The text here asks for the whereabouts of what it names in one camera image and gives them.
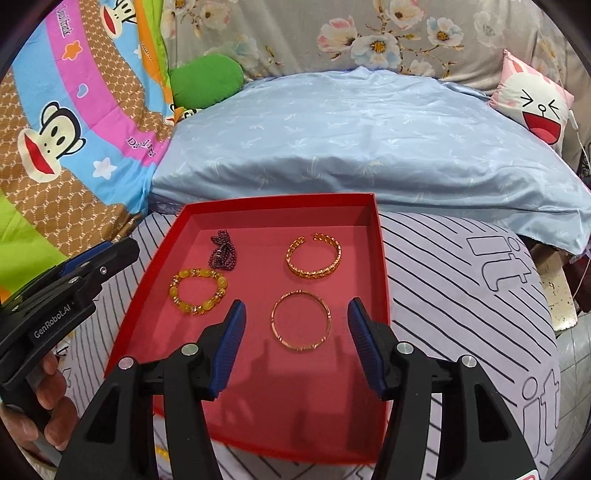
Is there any pink bunny face cushion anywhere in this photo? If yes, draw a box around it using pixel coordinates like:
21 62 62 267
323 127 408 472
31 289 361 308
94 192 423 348
489 49 574 153

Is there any colourful cartoon monkey quilt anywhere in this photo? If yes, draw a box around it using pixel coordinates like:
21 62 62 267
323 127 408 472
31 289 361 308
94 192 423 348
1 1 179 297

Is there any person's left hand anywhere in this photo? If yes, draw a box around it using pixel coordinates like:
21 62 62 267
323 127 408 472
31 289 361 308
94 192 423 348
1 352 78 463

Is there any dark garnet bead strand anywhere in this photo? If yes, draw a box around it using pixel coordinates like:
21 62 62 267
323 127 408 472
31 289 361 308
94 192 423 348
208 230 238 271

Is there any light blue pillow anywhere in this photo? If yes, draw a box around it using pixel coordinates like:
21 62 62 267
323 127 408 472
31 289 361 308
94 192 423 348
149 68 590 255

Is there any thin gold bangle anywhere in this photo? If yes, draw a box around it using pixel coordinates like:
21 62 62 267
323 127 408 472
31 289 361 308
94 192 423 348
270 289 332 353

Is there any red cardboard tray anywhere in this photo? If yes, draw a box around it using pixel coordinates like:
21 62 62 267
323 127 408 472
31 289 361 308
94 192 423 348
111 193 389 464

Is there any green plush cushion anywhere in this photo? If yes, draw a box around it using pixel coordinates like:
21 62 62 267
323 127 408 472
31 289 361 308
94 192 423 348
169 54 245 110

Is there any yellow crystal chunky bracelet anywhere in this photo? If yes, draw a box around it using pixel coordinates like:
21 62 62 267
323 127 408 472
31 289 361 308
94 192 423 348
167 268 230 317

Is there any grey floral bedsheet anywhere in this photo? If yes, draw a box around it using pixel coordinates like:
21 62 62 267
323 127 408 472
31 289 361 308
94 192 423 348
159 0 590 95

